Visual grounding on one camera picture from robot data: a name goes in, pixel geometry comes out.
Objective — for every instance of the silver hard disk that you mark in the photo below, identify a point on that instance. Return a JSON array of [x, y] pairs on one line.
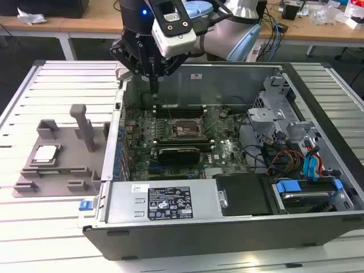
[[307, 200]]

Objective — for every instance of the black RAM slot bank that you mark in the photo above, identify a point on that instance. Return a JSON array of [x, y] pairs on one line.
[[182, 112], [182, 143]]

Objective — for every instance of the silver chipset heatsink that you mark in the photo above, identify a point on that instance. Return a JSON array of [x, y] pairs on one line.
[[214, 173]]

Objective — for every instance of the grey metal drive cage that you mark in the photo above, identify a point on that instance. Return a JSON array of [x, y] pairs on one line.
[[264, 113]]

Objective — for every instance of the green RAM stick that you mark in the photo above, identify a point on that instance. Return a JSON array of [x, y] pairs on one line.
[[65, 171]]

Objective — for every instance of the grey power supply with label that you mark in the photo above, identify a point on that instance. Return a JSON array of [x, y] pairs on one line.
[[128, 199]]

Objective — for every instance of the open black grey PC case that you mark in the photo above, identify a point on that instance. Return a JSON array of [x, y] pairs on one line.
[[199, 239]]

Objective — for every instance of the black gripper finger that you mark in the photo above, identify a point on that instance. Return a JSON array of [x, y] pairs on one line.
[[170, 66], [125, 54]]

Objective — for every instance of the round coin battery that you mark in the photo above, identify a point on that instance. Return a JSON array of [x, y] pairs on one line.
[[223, 113]]

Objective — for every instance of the large black box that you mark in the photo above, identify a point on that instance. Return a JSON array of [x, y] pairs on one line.
[[57, 7]]

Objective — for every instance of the thin metal locking lever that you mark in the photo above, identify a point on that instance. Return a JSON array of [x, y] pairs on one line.
[[167, 109], [210, 127]]

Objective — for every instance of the short wooden desk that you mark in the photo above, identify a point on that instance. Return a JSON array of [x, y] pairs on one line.
[[8, 25]]

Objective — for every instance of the white power strip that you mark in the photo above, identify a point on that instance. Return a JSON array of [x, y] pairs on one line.
[[254, 54]]

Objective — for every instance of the green motherboard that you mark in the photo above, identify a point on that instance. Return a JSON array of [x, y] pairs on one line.
[[227, 153]]

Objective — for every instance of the red white packet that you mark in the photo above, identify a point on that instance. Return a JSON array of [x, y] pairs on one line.
[[355, 7]]

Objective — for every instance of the black round case speaker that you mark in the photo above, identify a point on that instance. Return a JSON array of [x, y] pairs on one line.
[[148, 99]]

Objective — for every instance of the small black adapter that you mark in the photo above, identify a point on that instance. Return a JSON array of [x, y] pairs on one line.
[[283, 27]]

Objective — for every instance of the small black open box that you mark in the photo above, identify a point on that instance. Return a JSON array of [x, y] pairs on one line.
[[290, 12]]

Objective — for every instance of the white black small box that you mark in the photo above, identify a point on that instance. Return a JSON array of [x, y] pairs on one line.
[[354, 24]]

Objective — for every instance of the grey printed parts rack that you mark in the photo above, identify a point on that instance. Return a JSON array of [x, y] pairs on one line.
[[68, 159]]

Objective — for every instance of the crumpled white paper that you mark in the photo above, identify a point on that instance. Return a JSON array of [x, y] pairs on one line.
[[31, 17]]

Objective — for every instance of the CPU socket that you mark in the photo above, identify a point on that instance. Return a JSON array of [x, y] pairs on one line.
[[186, 130]]

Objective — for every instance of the long wooden desk white legs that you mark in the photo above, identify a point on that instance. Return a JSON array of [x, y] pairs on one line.
[[94, 24]]

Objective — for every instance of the blue disk carrier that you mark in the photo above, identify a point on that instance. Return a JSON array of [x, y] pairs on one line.
[[288, 187]]

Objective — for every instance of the clear plastic bags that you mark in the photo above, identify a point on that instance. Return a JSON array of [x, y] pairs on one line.
[[327, 14]]

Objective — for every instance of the white black wrist camera box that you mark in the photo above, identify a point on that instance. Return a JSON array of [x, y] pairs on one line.
[[176, 42]]

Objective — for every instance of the black graphics card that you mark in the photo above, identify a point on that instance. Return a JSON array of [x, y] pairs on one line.
[[179, 156]]

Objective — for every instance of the blue case latch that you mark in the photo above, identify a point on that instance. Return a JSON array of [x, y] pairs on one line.
[[84, 205]]

